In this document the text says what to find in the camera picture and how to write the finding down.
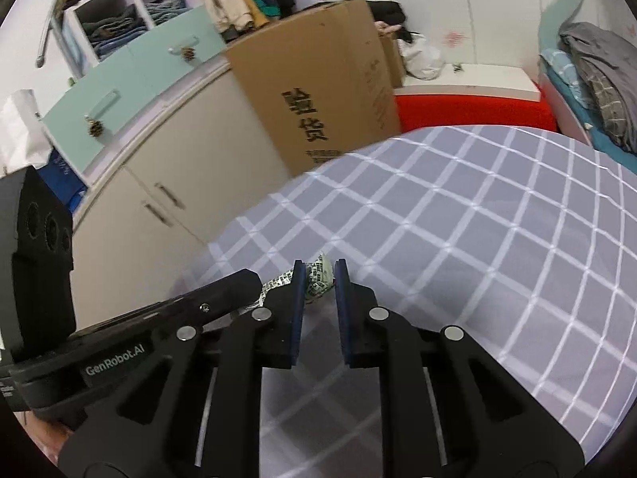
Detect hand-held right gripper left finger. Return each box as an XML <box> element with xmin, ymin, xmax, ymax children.
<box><xmin>57</xmin><ymin>259</ymin><xmax>308</xmax><ymax>478</ymax></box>

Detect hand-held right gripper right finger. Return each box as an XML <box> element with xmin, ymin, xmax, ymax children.
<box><xmin>334</xmin><ymin>259</ymin><xmax>585</xmax><ymax>478</ymax></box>

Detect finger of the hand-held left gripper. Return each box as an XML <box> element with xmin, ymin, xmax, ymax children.
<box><xmin>74</xmin><ymin>268</ymin><xmax>264</xmax><ymax>348</ymax></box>

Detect green patterned small sachet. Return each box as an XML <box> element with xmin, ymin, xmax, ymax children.
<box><xmin>247</xmin><ymin>253</ymin><xmax>335</xmax><ymax>312</ymax></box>

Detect person's left hand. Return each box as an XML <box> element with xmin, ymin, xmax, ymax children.
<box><xmin>22</xmin><ymin>411</ymin><xmax>70</xmax><ymax>460</ymax></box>

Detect blue plastic package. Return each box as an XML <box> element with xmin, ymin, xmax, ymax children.
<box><xmin>37</xmin><ymin>147</ymin><xmax>90</xmax><ymax>212</ymax></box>

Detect beige low cabinet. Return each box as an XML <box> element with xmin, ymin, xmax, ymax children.
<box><xmin>72</xmin><ymin>57</ymin><xmax>292</xmax><ymax>329</ymax></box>

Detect white paper bag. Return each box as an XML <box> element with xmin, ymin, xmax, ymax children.
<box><xmin>0</xmin><ymin>88</ymin><xmax>55</xmax><ymax>177</ymax></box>

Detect large cardboard box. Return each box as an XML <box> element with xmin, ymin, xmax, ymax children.
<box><xmin>224</xmin><ymin>0</ymin><xmax>403</xmax><ymax>177</ymax></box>

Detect grey metal handrail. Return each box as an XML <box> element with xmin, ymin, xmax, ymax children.
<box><xmin>34</xmin><ymin>0</ymin><xmax>80</xmax><ymax>68</ymax></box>

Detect white red step platform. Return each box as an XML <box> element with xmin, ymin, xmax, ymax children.
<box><xmin>393</xmin><ymin>62</ymin><xmax>558</xmax><ymax>135</ymax></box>

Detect purple stair cabinet green drawers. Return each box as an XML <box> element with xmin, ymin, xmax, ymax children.
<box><xmin>40</xmin><ymin>0</ymin><xmax>230</xmax><ymax>185</ymax></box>

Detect large folded jeans pile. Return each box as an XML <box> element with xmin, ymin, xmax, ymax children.
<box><xmin>82</xmin><ymin>5</ymin><xmax>147</xmax><ymax>58</ymax></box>

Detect white plastic bag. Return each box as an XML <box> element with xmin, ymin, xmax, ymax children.
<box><xmin>398</xmin><ymin>34</ymin><xmax>446</xmax><ymax>81</ymax></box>

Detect small folded jeans pile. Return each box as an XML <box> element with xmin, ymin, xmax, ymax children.
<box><xmin>144</xmin><ymin>0</ymin><xmax>189</xmax><ymax>23</ymax></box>

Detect black bag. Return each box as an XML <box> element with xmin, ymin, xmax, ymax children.
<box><xmin>367</xmin><ymin>0</ymin><xmax>414</xmax><ymax>43</ymax></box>

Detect teal candy print bed sheet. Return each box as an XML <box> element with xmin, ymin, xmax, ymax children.
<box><xmin>587</xmin><ymin>119</ymin><xmax>637</xmax><ymax>175</ymax></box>

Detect blue plaid pillow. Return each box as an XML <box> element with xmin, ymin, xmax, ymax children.
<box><xmin>540</xmin><ymin>47</ymin><xmax>595</xmax><ymax>127</ymax></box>

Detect white wardrobe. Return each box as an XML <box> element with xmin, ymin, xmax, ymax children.
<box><xmin>303</xmin><ymin>0</ymin><xmax>568</xmax><ymax>68</ymax></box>

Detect grey quilt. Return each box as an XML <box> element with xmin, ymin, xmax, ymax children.
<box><xmin>558</xmin><ymin>21</ymin><xmax>637</xmax><ymax>155</ymax></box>

